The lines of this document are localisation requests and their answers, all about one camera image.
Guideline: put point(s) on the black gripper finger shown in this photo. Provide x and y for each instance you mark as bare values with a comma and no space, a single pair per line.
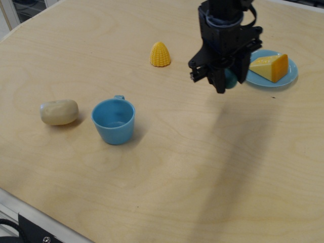
241,65
216,77

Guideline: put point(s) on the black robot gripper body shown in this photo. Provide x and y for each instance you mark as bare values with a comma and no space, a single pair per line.
225,31

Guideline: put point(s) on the green toy cucumber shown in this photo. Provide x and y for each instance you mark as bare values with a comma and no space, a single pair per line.
230,79

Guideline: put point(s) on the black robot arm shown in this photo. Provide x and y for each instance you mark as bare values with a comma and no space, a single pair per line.
227,45

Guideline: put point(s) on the light blue plastic cup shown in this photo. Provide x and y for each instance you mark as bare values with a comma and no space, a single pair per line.
114,120

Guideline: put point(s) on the light blue plate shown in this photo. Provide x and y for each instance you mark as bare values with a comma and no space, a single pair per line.
260,81

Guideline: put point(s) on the yellow toy cheese wedge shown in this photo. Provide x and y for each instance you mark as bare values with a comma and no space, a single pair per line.
272,68

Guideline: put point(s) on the yellow toy corn piece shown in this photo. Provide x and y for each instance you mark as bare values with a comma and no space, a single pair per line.
159,55

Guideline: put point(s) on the beige toy potato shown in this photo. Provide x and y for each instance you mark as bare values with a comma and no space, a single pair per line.
60,112

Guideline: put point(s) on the aluminium table frame rail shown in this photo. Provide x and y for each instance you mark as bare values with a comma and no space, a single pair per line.
11,207

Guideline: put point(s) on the black corner bracket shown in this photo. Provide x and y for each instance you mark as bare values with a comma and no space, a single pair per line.
34,233

